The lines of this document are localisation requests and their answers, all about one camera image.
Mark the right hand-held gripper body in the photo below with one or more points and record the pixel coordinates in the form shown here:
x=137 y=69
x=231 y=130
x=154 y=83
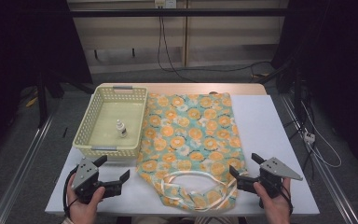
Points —
x=272 y=174

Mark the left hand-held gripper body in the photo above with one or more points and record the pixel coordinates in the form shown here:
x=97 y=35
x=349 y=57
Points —
x=85 y=175

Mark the orange print fabric bag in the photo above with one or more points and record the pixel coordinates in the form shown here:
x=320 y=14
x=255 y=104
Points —
x=183 y=130

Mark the person's left hand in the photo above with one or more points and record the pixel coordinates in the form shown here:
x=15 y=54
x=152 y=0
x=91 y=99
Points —
x=82 y=213

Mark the person's right hand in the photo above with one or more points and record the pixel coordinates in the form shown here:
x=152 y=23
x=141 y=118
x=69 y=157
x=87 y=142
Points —
x=276 y=211

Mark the small white dropper bottle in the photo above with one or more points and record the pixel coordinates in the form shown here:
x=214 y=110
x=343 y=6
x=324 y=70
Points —
x=121 y=129

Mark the pale yellow plastic basket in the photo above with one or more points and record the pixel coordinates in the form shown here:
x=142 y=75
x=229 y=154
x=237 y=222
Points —
x=112 y=113

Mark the white power strip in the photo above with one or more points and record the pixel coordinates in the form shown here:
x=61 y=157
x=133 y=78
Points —
x=309 y=137

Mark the black metal stand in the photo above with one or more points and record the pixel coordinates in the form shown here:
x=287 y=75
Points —
x=42 y=102
x=297 y=93

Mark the yellow tape strip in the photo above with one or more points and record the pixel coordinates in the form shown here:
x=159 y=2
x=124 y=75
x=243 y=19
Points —
x=31 y=101

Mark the black curtain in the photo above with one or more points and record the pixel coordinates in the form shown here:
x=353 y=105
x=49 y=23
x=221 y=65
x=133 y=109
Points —
x=18 y=46
x=348 y=62

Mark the black metal crossbar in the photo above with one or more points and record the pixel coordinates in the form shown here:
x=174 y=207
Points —
x=199 y=12

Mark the aluminium floor rail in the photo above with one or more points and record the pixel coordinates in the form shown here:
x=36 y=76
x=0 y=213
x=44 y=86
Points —
x=345 y=202
x=20 y=174

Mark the white wall socket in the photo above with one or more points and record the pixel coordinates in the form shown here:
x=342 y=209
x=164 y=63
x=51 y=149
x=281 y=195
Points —
x=169 y=3

